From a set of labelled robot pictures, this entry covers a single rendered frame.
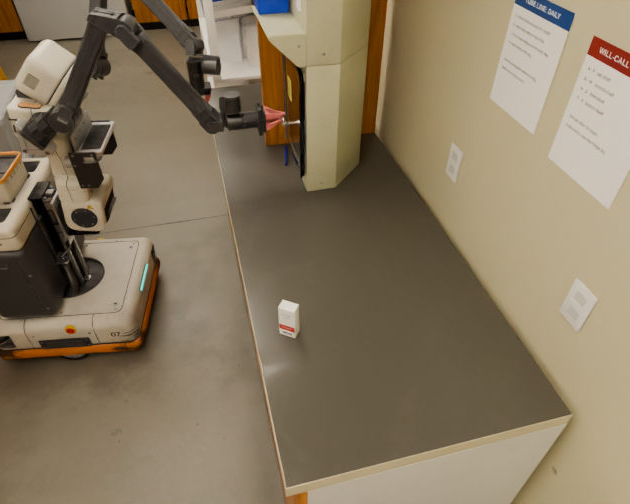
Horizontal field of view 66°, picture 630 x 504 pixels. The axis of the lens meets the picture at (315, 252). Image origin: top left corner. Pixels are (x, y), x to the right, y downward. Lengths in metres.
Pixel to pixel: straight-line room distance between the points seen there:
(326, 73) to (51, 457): 1.88
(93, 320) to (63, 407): 0.41
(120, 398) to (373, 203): 1.47
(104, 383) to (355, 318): 1.50
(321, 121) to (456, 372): 0.92
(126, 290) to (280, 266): 1.16
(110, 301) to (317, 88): 1.43
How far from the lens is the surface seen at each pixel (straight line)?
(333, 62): 1.63
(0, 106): 3.63
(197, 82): 2.05
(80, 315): 2.49
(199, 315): 2.69
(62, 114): 1.83
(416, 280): 1.52
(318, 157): 1.77
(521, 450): 1.42
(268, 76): 2.00
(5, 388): 2.75
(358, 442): 1.19
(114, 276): 2.61
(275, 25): 1.65
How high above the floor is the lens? 2.00
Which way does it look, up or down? 42 degrees down
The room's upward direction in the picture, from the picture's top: straight up
